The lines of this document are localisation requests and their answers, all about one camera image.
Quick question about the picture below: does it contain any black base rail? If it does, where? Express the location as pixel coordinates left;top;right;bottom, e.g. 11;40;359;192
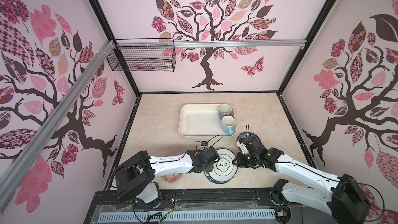
83;186;353;224

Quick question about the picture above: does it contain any black wire basket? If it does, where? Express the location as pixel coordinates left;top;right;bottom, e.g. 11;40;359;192
107;37;177;72

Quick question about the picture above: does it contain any orange patterned bowl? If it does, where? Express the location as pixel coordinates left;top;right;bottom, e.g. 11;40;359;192
161;173;183;183

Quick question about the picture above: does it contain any purple ceramic mug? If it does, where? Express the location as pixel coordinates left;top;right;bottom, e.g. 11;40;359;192
218;104;233;120

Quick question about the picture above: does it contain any light blue ceramic mug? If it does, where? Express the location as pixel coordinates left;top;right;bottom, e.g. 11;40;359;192
221;116;236;136

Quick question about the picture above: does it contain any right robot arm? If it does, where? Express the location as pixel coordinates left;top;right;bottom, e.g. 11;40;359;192
233;133;371;224

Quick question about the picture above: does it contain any aluminium rail left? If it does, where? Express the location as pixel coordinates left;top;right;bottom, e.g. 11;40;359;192
1;40;115;207

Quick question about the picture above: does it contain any white green-rimmed plate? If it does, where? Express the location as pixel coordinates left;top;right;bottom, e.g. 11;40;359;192
204;148;238;184

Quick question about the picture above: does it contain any teal floral small plate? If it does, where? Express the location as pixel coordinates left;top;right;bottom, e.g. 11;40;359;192
237;132;262;146

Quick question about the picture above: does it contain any white vented cable duct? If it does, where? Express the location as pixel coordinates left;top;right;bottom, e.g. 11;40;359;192
96;209;276;224

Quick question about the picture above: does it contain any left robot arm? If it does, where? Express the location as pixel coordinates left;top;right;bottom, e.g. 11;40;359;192
114;147;220;205

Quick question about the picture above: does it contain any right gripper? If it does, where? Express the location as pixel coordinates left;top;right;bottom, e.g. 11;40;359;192
229;152;258;167

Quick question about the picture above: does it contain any aluminium rail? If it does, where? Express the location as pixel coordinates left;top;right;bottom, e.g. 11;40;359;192
1;40;115;207
117;39;307;48

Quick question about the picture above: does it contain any white plastic bin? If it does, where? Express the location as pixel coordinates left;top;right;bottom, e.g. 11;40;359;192
178;104;237;141

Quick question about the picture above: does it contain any aluminium rail back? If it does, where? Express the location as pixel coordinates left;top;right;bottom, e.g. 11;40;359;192
117;39;307;48

